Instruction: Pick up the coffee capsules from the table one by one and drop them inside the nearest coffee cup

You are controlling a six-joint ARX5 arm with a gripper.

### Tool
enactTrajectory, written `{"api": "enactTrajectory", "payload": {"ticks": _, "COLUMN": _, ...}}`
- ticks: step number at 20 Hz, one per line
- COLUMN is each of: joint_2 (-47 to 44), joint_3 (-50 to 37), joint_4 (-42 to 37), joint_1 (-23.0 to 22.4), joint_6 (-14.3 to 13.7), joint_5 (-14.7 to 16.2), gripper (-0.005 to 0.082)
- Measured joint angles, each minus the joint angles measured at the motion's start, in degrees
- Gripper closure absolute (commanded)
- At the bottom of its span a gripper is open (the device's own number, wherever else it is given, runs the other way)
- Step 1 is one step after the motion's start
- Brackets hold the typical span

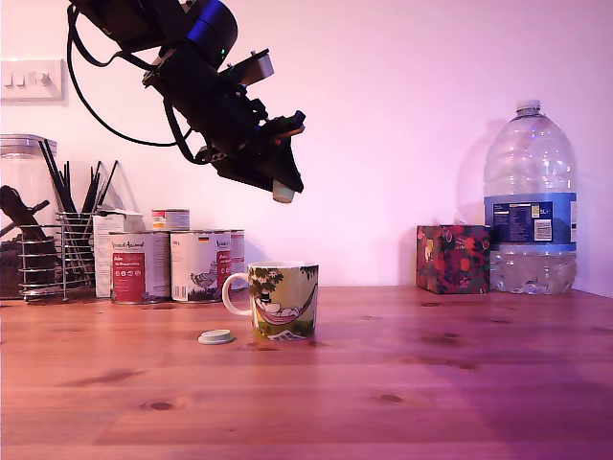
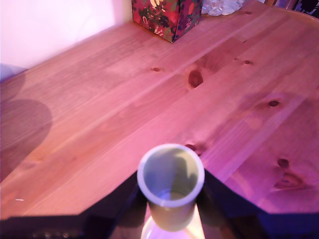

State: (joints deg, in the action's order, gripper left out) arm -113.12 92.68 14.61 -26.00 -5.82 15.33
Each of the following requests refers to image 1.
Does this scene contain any small orange label can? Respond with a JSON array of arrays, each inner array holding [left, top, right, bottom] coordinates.
[[151, 208, 192, 232]]

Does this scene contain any chicken print pet food can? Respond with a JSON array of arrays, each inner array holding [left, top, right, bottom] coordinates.
[[169, 229, 234, 304]]

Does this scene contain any black chopstick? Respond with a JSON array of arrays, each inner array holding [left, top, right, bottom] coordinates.
[[81, 160, 103, 215], [97, 159, 120, 208], [63, 161, 74, 214], [37, 139, 79, 215]]

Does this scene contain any illustrated hammock print mug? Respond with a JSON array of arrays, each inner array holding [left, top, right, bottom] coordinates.
[[221, 261, 320, 342]]

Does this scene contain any red label pet food can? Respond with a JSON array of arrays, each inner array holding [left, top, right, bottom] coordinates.
[[108, 231, 172, 305]]

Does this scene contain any white cardboard box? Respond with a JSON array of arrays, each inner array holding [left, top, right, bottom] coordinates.
[[92, 207, 146, 299]]

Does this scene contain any floral print box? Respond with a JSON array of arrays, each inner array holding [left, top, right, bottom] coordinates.
[[415, 223, 492, 295]]

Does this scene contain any clear glass jar with lid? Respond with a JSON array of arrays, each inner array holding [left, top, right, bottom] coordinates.
[[0, 133, 59, 301]]

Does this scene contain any dark wooden kitchen tool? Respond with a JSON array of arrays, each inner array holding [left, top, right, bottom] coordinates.
[[0, 185, 52, 243]]

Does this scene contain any large clear water bottle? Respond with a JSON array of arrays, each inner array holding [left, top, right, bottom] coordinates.
[[482, 99, 579, 295]]

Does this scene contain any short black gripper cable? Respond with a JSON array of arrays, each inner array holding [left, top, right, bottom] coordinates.
[[163, 95, 213, 167]]

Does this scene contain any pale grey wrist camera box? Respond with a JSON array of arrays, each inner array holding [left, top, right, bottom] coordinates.
[[219, 47, 276, 90]]

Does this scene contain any long black looping cable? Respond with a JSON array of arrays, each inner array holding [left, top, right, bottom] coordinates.
[[65, 3, 181, 147]]

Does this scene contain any white wall switch plate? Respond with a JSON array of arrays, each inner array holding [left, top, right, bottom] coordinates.
[[0, 57, 67, 105]]

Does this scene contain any chrome wire utensil rack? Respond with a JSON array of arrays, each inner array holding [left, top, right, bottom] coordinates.
[[17, 210, 98, 302]]

